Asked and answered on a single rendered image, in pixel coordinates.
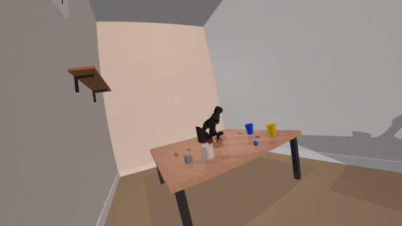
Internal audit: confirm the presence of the grey cup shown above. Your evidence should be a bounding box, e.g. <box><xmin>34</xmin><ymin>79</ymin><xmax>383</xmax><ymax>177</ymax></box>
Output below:
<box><xmin>202</xmin><ymin>144</ymin><xmax>215</xmax><ymax>159</ymax></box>

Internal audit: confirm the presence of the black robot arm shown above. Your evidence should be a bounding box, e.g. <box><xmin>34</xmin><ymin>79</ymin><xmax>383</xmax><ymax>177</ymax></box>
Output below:
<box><xmin>202</xmin><ymin>106</ymin><xmax>223</xmax><ymax>137</ymax></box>

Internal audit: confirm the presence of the yellow cup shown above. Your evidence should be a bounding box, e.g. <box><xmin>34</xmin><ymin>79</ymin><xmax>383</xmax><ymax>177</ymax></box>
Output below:
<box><xmin>266</xmin><ymin>124</ymin><xmax>276</xmax><ymax>137</ymax></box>

